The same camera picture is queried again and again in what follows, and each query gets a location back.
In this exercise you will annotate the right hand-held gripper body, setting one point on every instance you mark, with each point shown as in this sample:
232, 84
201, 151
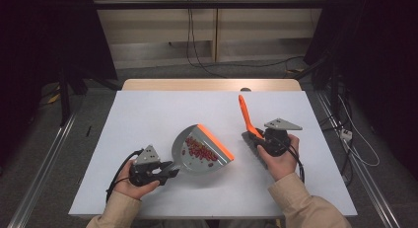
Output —
279, 140

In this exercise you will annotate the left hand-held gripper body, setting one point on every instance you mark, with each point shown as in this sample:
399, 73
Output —
148, 155

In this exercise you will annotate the grey dustpan with orange edge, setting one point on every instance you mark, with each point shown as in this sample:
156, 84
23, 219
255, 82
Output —
197, 164

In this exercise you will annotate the orange brush with grey bristles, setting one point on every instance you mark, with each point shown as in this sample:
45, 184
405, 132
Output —
245, 114

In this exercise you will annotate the red beans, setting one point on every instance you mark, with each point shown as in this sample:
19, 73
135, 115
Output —
200, 152

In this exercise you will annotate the person's right hand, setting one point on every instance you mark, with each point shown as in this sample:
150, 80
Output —
282, 165

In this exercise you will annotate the person's left hand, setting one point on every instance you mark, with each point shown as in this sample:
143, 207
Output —
131, 188

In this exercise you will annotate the dark round desk grommet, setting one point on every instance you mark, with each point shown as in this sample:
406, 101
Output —
245, 89

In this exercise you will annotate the white power adapter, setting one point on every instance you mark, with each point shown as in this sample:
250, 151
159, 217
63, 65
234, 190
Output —
346, 135

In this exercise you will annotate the black metal stand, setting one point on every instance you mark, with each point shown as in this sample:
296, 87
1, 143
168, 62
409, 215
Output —
64, 96

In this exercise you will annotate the yellow floor tape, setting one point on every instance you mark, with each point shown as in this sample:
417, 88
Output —
54, 98

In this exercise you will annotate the beige wooden cabinet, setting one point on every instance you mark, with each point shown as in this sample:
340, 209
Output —
148, 27

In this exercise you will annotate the black curtain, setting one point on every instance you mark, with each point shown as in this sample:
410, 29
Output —
378, 57
42, 50

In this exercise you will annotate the black horizontal metal bar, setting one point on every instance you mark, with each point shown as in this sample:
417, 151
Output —
210, 4

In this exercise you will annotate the aluminium floor rail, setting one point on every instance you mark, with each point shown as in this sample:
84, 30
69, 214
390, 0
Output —
364, 175
42, 175

